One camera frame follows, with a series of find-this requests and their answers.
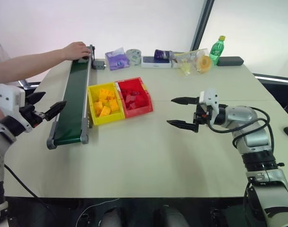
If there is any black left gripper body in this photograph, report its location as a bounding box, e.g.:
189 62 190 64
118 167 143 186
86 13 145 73
19 102 46 128

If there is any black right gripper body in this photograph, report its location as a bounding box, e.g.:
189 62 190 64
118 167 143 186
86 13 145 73
192 103 212 132

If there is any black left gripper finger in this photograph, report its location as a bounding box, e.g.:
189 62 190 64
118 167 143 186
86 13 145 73
44 100 68 121
25 91 47 105

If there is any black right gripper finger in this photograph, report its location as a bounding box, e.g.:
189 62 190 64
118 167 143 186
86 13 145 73
170 96 201 106
166 119 199 133

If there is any person bare hand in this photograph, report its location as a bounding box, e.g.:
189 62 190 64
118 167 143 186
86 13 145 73
62 41 91 61

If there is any yellow plastic bin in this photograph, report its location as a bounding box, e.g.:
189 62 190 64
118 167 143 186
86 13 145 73
87 81 126 126

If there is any clear plastic bag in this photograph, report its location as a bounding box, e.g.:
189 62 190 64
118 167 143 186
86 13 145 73
173 48 209 77

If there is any red plastic bin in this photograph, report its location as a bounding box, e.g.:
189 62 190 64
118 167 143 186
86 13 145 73
114 76 155 119

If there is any yellow tape roll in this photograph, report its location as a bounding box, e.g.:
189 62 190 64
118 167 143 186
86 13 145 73
196 55 213 74

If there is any white flat box blue top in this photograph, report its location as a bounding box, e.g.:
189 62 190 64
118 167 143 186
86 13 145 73
141 55 173 69

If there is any purple snack bag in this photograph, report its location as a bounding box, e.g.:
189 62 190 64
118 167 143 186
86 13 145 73
154 49 175 61

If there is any dark grey long case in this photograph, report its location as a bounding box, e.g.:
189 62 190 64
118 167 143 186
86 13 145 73
216 56 244 67

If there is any green plastic bottle yellow cap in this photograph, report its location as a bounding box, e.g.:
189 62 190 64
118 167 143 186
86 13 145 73
209 35 227 67

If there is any purple tissue pack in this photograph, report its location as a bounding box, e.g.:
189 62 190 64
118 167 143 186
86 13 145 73
105 47 131 71

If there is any dark rounded shape under table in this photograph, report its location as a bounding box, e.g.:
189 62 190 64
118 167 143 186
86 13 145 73
99 207 122 227
152 205 190 227

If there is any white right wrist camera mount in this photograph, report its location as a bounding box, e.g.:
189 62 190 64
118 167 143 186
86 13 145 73
198 88 220 126

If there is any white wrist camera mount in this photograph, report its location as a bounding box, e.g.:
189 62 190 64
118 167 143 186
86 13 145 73
0 83 33 133
198 88 220 126

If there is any green conveyor belt grey frame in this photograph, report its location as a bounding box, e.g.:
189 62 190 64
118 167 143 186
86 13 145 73
46 44 97 150

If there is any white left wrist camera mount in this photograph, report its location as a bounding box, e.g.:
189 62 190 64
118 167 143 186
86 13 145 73
0 83 33 133

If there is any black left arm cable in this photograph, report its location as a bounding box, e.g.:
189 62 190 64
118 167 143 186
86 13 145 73
3 164 59 220

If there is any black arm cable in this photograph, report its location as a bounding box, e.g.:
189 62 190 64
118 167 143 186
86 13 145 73
3 164 59 220
206 107 276 152

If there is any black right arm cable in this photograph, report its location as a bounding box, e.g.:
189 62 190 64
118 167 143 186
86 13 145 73
206 107 276 152

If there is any dark window frame post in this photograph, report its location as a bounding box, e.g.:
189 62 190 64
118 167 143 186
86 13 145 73
189 0 216 52

